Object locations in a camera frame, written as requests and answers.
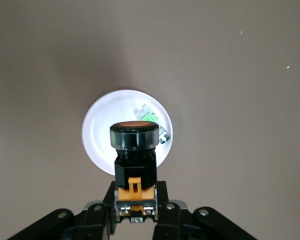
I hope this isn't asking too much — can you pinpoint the orange push-button switch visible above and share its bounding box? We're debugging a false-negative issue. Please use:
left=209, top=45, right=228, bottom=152
left=109, top=120, right=159, bottom=223

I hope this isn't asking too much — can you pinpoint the brown table mat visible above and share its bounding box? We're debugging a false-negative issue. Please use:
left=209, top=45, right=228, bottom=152
left=0, top=0, right=300, bottom=240

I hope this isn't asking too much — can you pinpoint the pink round plate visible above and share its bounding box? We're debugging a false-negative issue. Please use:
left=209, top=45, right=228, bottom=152
left=81, top=89, right=174, bottom=176

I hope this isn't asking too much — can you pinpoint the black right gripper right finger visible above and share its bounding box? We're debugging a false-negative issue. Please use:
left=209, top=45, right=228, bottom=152
left=152, top=179, right=258, bottom=240

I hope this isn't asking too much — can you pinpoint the green push-button switch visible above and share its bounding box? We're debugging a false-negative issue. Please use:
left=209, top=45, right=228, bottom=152
left=132, top=104, right=171, bottom=145

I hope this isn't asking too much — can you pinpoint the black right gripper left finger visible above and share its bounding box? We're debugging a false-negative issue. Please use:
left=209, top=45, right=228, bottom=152
left=4, top=181, right=116, bottom=240

